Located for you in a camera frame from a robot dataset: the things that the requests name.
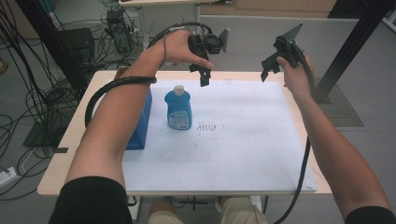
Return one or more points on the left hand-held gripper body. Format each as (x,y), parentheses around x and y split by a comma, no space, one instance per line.
(202,43)

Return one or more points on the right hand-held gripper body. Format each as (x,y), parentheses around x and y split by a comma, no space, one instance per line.
(288,46)

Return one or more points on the blue detergent bottle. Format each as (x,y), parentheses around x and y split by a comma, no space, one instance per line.
(178,109)

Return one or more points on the blue box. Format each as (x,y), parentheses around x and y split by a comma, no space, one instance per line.
(141,124)

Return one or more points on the person's left hand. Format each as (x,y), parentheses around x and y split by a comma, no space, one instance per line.
(176,48)

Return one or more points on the person's right hand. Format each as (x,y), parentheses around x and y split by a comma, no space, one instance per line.
(297,79)

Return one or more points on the wooden cabinet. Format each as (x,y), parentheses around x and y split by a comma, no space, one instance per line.
(280,7)

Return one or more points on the black metal stand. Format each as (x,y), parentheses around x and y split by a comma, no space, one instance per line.
(351,43)
(53,46)

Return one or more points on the white table mat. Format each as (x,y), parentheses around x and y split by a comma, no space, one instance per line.
(236,149)

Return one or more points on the dark floor mat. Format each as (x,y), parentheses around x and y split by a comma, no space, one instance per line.
(342,109)

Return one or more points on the grey electronic device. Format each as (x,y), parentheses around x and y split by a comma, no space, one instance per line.
(119,31)

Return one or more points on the black computer tower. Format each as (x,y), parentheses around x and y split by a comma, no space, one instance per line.
(76,46)

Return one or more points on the person's right leg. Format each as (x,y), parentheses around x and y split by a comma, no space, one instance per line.
(241,211)

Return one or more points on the person's leg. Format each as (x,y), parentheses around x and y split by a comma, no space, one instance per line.
(241,211)
(162,214)

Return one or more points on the person's left leg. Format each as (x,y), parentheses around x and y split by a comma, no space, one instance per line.
(162,214)

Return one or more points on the black tape strip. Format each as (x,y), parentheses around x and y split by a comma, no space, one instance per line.
(61,150)

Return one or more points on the person's black left sleeve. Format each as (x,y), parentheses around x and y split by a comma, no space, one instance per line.
(91,202)

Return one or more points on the person's black sleeve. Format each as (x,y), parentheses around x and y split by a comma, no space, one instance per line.
(372,216)
(91,202)

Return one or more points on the person's black right sleeve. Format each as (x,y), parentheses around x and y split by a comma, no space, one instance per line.
(372,216)

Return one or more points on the white power strip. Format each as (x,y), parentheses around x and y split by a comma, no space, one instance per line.
(6,177)

